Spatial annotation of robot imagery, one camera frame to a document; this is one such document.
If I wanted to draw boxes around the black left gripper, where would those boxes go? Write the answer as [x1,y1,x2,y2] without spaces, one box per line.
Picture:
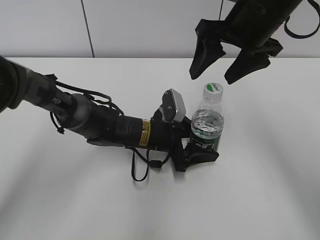
[115,110,220,172]

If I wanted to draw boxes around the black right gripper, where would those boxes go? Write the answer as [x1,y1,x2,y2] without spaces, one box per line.
[189,0,301,85]

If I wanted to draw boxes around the clear water bottle green label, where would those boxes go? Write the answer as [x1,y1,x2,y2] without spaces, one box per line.
[190,98,224,152]

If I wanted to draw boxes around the white green bottle cap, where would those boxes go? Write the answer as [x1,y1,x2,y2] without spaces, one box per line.
[203,82,224,103]

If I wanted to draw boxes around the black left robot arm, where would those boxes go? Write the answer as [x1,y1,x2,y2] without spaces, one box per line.
[0,58,219,172]

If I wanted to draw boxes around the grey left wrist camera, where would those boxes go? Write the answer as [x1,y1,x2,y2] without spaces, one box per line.
[159,88,186,123]

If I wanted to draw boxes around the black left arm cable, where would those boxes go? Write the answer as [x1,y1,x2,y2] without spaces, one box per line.
[49,73,173,182]

